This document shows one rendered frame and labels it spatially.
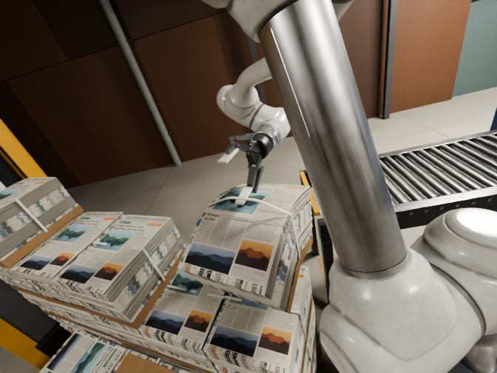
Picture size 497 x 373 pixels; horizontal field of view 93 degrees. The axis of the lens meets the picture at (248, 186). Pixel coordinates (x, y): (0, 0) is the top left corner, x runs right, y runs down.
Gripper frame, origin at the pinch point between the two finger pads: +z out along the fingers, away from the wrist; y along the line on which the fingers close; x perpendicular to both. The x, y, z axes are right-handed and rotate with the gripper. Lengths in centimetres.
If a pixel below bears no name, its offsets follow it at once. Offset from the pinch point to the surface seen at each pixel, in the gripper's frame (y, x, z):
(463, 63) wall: 120, -114, -458
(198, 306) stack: 45, 22, 21
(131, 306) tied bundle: 34, 39, 33
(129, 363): 65, 53, 47
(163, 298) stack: 45, 38, 24
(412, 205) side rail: 56, -46, -57
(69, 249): 20, 77, 28
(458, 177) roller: 59, -65, -83
